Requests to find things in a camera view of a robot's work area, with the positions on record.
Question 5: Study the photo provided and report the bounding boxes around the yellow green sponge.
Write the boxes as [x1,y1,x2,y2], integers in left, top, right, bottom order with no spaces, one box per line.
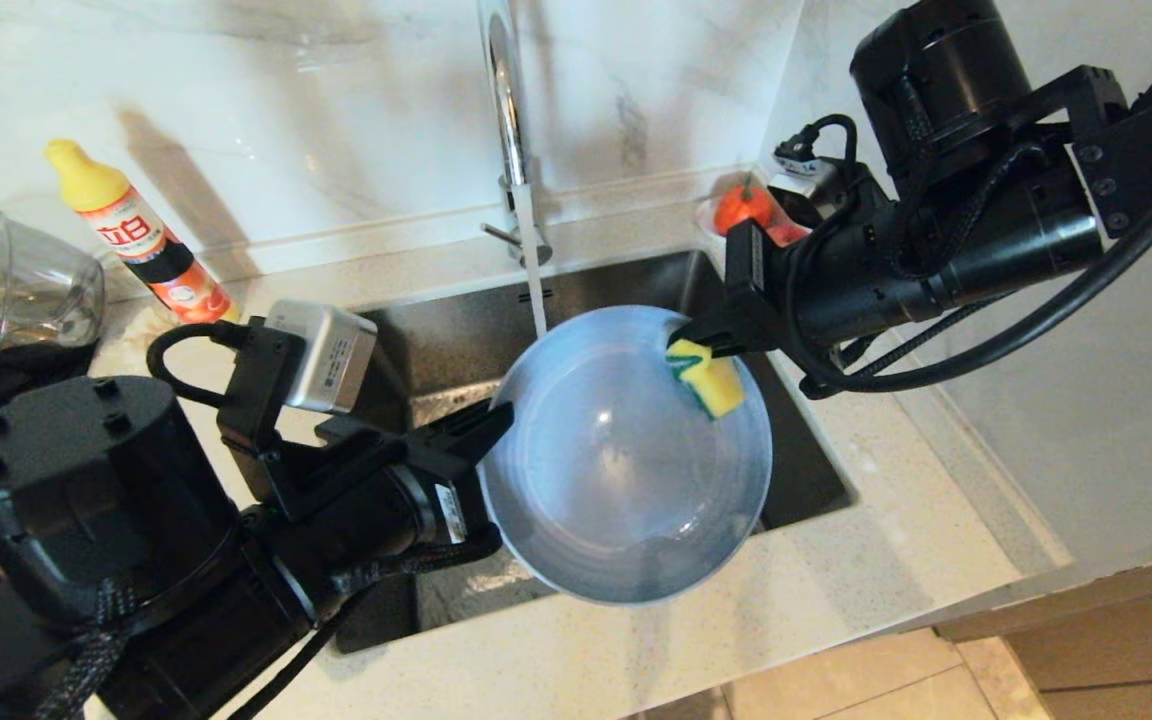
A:
[665,338,748,421]

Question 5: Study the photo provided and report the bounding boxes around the grey plate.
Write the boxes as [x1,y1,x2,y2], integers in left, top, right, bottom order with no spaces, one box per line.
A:
[477,305,774,607]

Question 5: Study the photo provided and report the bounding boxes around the orange dish soap bottle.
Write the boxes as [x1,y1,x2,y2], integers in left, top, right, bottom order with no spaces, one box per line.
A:
[45,139,240,325]

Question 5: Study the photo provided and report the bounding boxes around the stainless steel sink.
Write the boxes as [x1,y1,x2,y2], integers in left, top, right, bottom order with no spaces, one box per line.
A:
[332,250,855,656]

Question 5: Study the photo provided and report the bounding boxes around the small white dish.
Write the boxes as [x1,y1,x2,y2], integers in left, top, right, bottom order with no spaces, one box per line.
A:
[695,195,737,241]

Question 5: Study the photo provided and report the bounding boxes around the orange toy pumpkin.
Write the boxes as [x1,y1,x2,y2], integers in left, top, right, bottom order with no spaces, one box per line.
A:
[714,177,775,239]

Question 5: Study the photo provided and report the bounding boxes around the chrome faucet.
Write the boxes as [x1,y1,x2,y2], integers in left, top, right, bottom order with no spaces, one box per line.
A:
[476,0,554,269]

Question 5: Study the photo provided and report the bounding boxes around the clear glass jug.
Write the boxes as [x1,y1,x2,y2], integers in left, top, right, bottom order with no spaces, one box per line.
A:
[0,207,106,348]

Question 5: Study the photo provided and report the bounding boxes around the wooden cabinet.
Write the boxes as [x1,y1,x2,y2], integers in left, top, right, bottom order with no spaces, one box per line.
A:
[936,545,1152,720]

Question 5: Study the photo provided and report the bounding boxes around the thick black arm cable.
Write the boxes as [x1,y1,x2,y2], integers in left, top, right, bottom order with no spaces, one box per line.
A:
[774,113,1152,395]
[146,320,249,409]

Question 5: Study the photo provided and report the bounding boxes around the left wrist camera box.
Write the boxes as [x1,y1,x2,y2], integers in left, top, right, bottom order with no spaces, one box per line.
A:
[265,299,379,416]

